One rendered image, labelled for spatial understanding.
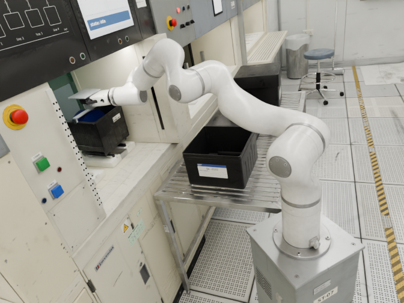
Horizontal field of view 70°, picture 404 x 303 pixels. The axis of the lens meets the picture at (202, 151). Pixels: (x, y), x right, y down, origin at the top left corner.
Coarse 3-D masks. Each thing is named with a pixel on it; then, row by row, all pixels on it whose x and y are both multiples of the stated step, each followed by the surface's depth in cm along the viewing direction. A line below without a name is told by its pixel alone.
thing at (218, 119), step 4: (216, 112) 182; (220, 112) 181; (216, 116) 178; (220, 116) 176; (224, 116) 175; (212, 120) 173; (216, 120) 172; (220, 120) 171; (224, 120) 170; (228, 120) 169; (208, 124) 169; (212, 124) 168; (216, 124) 167; (220, 124) 166; (224, 124) 165; (228, 124) 164; (232, 124) 163; (236, 124) 162; (256, 136) 164; (256, 140) 163
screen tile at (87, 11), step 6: (96, 0) 102; (102, 0) 104; (84, 6) 97; (90, 6) 99; (96, 6) 102; (102, 6) 104; (84, 12) 97; (90, 12) 99; (96, 12) 102; (102, 12) 104
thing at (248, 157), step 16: (208, 128) 151; (224, 128) 147; (240, 128) 144; (192, 144) 140; (208, 144) 156; (224, 144) 152; (240, 144) 149; (256, 144) 144; (192, 160) 130; (208, 160) 127; (224, 160) 123; (240, 160) 121; (256, 160) 146; (192, 176) 135; (208, 176) 132; (224, 176) 128; (240, 176) 125
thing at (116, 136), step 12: (72, 96) 135; (84, 96) 133; (96, 108) 154; (108, 108) 151; (120, 108) 147; (108, 120) 139; (120, 120) 148; (72, 132) 139; (84, 132) 136; (96, 132) 134; (108, 132) 140; (120, 132) 149; (84, 144) 141; (96, 144) 138; (108, 144) 141; (120, 144) 154
